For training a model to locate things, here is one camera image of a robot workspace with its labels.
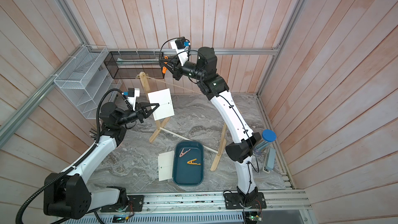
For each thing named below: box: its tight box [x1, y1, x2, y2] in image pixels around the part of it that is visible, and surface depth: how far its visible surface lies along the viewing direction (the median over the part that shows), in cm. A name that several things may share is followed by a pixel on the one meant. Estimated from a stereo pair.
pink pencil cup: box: [89, 128, 98, 142], surface depth 84 cm
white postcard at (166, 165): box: [157, 150, 175, 182], surface depth 87 cm
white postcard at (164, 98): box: [147, 88, 176, 121], surface depth 71 cm
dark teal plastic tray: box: [172, 140, 205, 187], surface depth 87 cm
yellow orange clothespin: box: [186, 158, 202, 165], surface depth 87 cm
